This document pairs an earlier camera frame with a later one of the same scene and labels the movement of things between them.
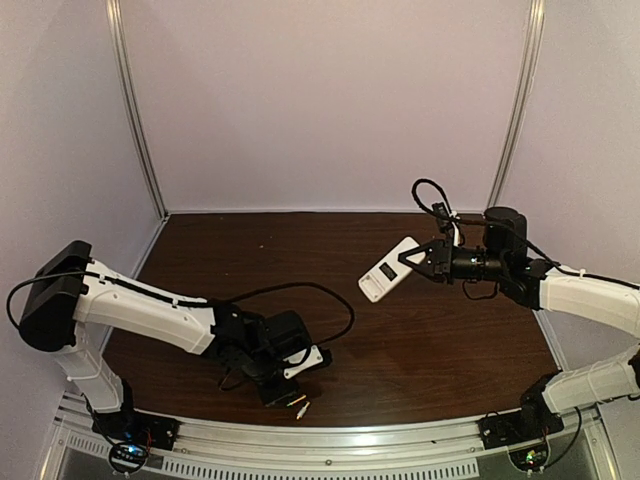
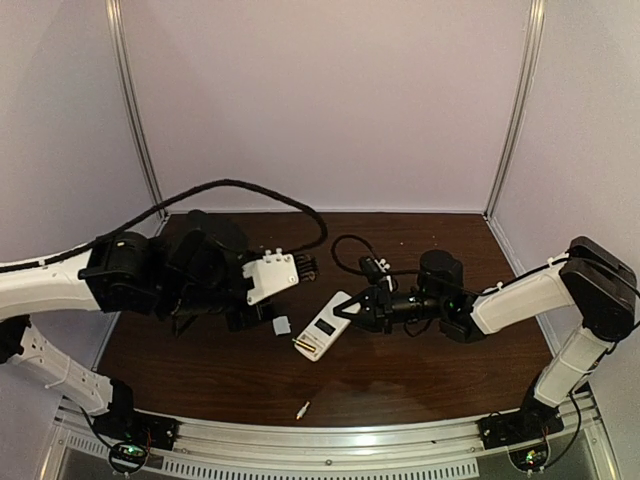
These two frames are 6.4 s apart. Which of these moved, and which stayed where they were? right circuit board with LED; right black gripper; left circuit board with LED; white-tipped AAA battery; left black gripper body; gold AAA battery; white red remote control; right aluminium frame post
Moved: left black gripper body; right black gripper; white red remote control; gold AAA battery
Stayed: left circuit board with LED; white-tipped AAA battery; right aluminium frame post; right circuit board with LED
